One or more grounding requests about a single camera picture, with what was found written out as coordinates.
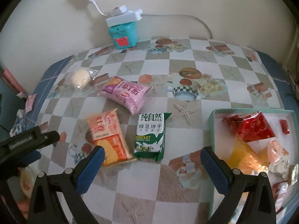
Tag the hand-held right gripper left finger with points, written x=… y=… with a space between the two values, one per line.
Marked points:
x=91 y=168

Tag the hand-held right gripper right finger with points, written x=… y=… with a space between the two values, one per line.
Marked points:
x=215 y=172

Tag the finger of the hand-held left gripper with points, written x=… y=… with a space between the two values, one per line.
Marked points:
x=51 y=137
x=30 y=158

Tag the yellow jelly pouch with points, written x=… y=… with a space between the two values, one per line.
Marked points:
x=243 y=156

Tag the orange biscuit packet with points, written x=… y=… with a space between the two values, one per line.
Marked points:
x=109 y=135

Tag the teal shallow cardboard tray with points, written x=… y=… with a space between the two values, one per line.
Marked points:
x=217 y=133

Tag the large shiny red snack packet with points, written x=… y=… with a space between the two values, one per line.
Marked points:
x=252 y=127

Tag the red orange flowered snack packet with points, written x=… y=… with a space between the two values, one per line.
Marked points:
x=278 y=151

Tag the red candy packet white label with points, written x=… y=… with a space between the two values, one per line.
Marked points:
x=281 y=196

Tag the small red candy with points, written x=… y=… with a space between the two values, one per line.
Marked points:
x=284 y=126

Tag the beige tape roll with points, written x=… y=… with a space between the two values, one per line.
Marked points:
x=26 y=183

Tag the crumpled blue white wrappers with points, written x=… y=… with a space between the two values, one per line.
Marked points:
x=17 y=123

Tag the small pink candy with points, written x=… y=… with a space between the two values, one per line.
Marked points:
x=30 y=102

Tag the small silver wrapper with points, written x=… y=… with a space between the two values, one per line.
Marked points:
x=21 y=95

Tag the round white bun clear wrapper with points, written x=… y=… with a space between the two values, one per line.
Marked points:
x=80 y=78

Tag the green white biscuit packet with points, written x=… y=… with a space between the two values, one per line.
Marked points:
x=150 y=137

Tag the pink snack packet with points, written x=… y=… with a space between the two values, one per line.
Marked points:
x=126 y=93

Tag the teal cube toy box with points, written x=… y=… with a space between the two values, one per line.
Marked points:
x=122 y=36

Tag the white power strip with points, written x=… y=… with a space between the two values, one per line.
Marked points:
x=123 y=17

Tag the reddish wooden frame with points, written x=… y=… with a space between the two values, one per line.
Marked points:
x=11 y=80

